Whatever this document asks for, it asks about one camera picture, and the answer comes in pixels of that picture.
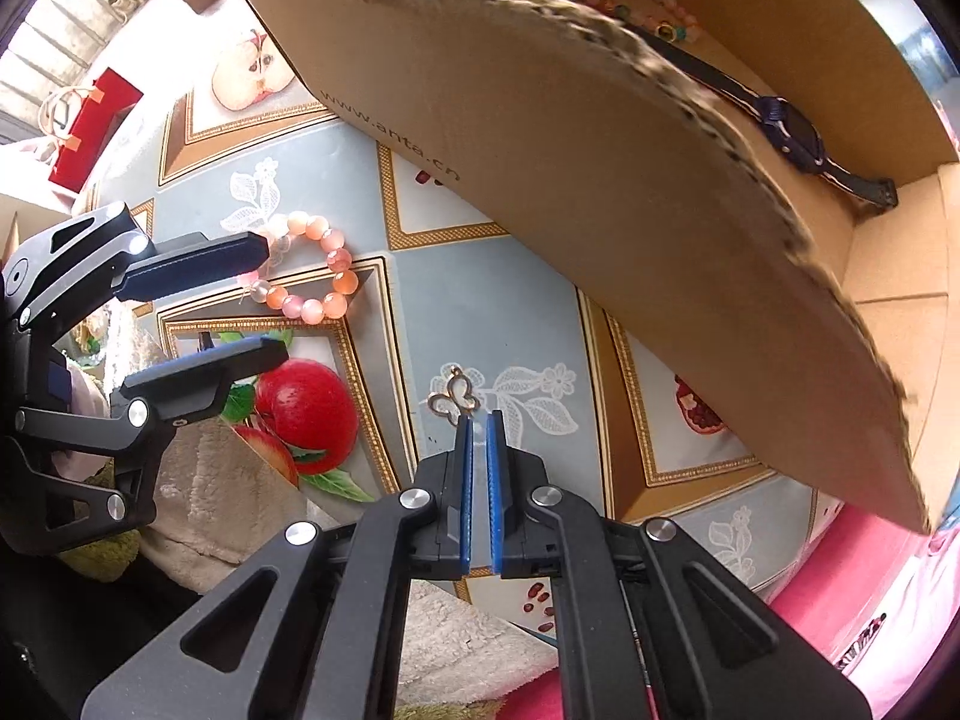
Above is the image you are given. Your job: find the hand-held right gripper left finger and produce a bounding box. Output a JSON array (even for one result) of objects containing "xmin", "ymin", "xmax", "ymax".
[{"xmin": 81, "ymin": 412, "xmax": 475, "ymax": 720}]

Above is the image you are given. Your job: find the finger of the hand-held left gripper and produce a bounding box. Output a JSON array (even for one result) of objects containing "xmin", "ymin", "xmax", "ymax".
[
  {"xmin": 0, "ymin": 336, "xmax": 290, "ymax": 556},
  {"xmin": 4, "ymin": 202, "xmax": 271, "ymax": 331}
]

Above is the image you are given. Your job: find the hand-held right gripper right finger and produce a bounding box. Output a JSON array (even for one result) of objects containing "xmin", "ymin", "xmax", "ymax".
[{"xmin": 487, "ymin": 411, "xmax": 875, "ymax": 720}]

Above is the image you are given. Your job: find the gold butterfly pendant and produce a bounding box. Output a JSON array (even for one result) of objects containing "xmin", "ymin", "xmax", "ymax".
[{"xmin": 427, "ymin": 366, "xmax": 482, "ymax": 422}]

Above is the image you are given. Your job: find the orange pink bead bracelet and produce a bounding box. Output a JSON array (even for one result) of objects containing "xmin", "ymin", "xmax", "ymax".
[{"xmin": 240, "ymin": 211, "xmax": 362, "ymax": 326}]

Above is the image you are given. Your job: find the brown cardboard box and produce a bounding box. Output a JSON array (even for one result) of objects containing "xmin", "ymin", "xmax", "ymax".
[{"xmin": 206, "ymin": 0, "xmax": 960, "ymax": 538}]

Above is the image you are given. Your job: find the purple smartwatch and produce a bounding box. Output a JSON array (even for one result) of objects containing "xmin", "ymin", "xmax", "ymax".
[{"xmin": 630, "ymin": 22, "xmax": 900, "ymax": 213}]

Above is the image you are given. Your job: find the white fluffy cloth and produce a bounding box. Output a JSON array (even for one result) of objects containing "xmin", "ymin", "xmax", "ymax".
[{"xmin": 139, "ymin": 420, "xmax": 560, "ymax": 720}]

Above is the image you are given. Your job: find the red gift box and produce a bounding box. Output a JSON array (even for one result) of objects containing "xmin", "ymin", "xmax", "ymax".
[{"xmin": 49, "ymin": 67, "xmax": 144, "ymax": 193}]

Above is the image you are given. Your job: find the white window railing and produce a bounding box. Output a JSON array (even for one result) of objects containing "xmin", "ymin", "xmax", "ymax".
[{"xmin": 0, "ymin": 0, "xmax": 220, "ymax": 122}]

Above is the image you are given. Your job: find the pink floral blanket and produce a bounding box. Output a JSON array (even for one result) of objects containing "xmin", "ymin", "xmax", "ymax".
[{"xmin": 495, "ymin": 502, "xmax": 960, "ymax": 720}]

